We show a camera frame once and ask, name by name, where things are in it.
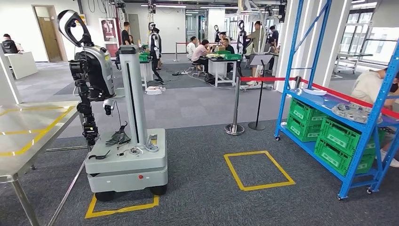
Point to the white curved plastic part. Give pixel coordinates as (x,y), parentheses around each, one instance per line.
(315,92)

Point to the blue steel shelf rack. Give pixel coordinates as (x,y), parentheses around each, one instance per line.
(324,99)

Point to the steel workbench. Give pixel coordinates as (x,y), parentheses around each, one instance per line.
(31,131)

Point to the white bag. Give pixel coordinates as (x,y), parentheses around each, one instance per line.
(155,90)

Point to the white table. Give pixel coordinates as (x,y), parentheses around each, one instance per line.
(221,67)

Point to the small silver device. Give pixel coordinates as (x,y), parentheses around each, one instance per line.
(152,145)

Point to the black sign stand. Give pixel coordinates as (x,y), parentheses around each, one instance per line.
(256,126)

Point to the green plastic crate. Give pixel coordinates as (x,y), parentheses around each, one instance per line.
(339,137)
(336,157)
(233,56)
(299,129)
(307,112)

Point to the red barrier belt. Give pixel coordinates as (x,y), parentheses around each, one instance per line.
(268,79)
(343,97)

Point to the white black humanoid robot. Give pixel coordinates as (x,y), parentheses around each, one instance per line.
(155,43)
(241,37)

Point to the grey wheeled mobile robot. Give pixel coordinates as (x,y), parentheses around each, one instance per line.
(124,162)

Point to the yellow floor tape marking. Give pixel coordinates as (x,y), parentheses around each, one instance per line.
(268,186)

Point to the black curved tool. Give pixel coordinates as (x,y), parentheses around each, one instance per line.
(96,157)

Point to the red poster banner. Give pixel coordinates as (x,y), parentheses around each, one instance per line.
(108,34)

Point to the round grey metal casting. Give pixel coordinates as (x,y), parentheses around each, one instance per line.
(355,113)

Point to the wooden door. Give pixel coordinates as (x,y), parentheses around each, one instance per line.
(50,39)

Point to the white counter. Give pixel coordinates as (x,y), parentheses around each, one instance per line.
(21,64)

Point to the silver stanchion post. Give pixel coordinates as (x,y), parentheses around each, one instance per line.
(236,103)

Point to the black stanchion post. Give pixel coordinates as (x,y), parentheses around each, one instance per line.
(298,82)

